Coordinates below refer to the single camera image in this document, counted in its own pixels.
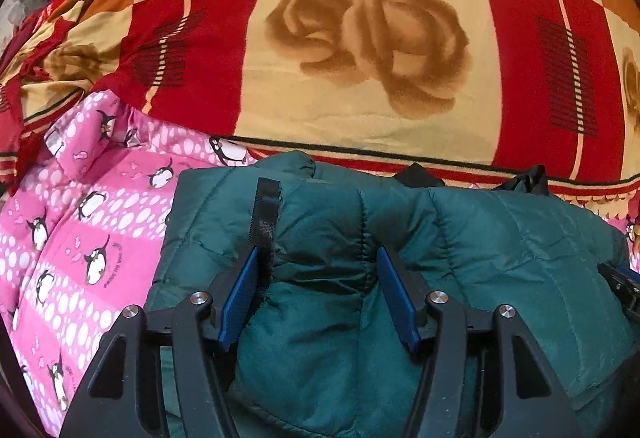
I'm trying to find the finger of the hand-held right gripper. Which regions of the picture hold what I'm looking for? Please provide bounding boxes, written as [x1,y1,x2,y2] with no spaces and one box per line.
[597,262,640,315]

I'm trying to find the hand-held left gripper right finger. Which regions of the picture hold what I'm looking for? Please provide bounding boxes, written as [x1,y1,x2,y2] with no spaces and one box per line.
[376,245,583,438]

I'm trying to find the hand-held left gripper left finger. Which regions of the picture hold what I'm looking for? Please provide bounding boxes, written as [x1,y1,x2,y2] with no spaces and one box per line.
[59,245,262,438]

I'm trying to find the green puffer jacket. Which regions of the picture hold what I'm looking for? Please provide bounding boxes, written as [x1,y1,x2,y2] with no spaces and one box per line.
[142,150,640,438]

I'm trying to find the pink penguin bedsheet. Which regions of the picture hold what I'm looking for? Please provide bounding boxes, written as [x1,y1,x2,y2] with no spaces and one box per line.
[0,88,262,438]

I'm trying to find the rose printed blanket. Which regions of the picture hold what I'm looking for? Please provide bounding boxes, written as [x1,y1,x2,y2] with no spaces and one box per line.
[0,0,640,225]

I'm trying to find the red patterned cloth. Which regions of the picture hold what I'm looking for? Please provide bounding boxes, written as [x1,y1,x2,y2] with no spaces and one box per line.
[0,2,71,159]

